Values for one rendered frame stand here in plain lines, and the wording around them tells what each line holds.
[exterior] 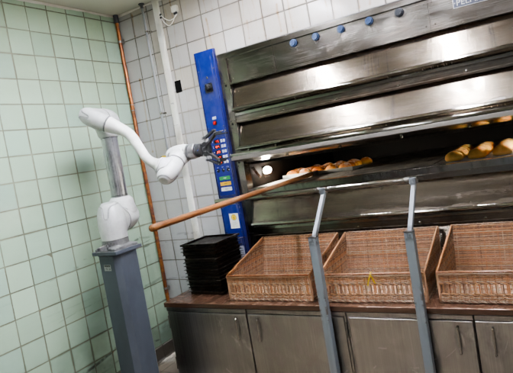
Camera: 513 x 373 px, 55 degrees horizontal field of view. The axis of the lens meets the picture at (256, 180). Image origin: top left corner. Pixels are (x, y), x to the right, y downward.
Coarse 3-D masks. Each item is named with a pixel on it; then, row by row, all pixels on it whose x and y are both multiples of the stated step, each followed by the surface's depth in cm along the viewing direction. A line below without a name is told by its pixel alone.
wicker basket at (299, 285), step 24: (264, 240) 328; (288, 240) 318; (336, 240) 297; (240, 264) 304; (264, 264) 325; (288, 264) 316; (240, 288) 286; (264, 288) 278; (288, 288) 270; (312, 288) 264
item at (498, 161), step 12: (504, 156) 255; (420, 168) 274; (432, 168) 270; (444, 168) 267; (456, 168) 264; (468, 168) 261; (324, 180) 303; (336, 180) 300; (348, 180) 296; (360, 180) 292; (372, 180) 288
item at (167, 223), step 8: (304, 176) 334; (280, 184) 303; (288, 184) 313; (256, 192) 276; (264, 192) 285; (232, 200) 254; (240, 200) 261; (200, 208) 232; (208, 208) 235; (216, 208) 241; (184, 216) 219; (192, 216) 224; (152, 224) 202; (160, 224) 205; (168, 224) 209
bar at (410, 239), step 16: (416, 176) 240; (288, 192) 275; (304, 192) 270; (320, 192) 264; (320, 208) 258; (320, 256) 248; (416, 256) 222; (320, 272) 247; (416, 272) 222; (320, 288) 248; (416, 288) 223; (320, 304) 249; (416, 304) 224; (336, 352) 251; (432, 352) 226; (336, 368) 250; (432, 368) 225
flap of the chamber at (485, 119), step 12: (456, 120) 247; (468, 120) 244; (480, 120) 242; (492, 120) 244; (504, 120) 248; (384, 132) 266; (396, 132) 263; (408, 132) 261; (420, 132) 264; (432, 132) 269; (312, 144) 288; (324, 144) 284; (336, 144) 284; (348, 144) 288; (360, 144) 293; (240, 156) 314; (252, 156) 310; (264, 156) 311; (276, 156) 317
